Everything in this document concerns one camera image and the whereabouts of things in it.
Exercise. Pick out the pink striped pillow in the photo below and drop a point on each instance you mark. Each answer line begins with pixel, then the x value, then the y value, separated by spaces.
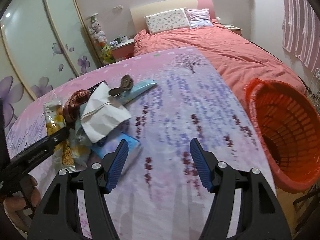
pixel 198 17

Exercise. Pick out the pink striped curtain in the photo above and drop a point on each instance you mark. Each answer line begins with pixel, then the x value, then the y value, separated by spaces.
pixel 301 32

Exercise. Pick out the pink floral tablecloth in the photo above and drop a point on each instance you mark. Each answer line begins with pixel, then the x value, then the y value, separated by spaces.
pixel 161 195

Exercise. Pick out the sliding wardrobe with flower decals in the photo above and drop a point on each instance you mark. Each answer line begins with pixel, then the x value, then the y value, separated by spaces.
pixel 44 44

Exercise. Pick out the white paper tissue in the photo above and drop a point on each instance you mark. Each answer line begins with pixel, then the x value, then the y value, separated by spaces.
pixel 102 114

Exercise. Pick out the pink bedside table left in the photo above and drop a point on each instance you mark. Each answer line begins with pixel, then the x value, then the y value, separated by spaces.
pixel 124 50

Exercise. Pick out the brown copper scrunchie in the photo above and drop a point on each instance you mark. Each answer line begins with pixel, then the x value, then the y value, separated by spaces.
pixel 72 106

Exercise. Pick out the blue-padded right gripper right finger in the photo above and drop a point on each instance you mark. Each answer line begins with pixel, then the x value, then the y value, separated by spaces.
pixel 260 217

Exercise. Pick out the yellow snack wrapper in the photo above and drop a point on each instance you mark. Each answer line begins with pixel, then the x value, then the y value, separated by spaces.
pixel 62 157

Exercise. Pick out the bed with coral duvet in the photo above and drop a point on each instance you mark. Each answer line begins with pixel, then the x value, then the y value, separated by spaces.
pixel 235 58

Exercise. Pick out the stack of plush toys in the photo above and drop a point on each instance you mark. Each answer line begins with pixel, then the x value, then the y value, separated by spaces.
pixel 99 40

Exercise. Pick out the white floral pillow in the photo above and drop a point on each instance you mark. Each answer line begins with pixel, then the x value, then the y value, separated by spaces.
pixel 167 20

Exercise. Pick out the person's left hand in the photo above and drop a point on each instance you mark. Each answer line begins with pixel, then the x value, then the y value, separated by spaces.
pixel 14 204

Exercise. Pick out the orange plastic trash basket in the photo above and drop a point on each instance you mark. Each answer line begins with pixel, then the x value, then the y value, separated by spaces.
pixel 287 125

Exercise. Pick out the brown hair claw clip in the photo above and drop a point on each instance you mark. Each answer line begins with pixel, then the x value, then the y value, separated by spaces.
pixel 126 84

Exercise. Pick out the light blue cosmetic tube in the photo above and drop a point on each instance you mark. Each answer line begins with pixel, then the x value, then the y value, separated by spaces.
pixel 137 90

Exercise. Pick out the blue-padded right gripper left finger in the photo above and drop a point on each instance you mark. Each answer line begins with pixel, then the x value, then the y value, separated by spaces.
pixel 57 216

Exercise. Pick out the bedside table right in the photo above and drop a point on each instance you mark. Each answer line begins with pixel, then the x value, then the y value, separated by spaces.
pixel 233 29

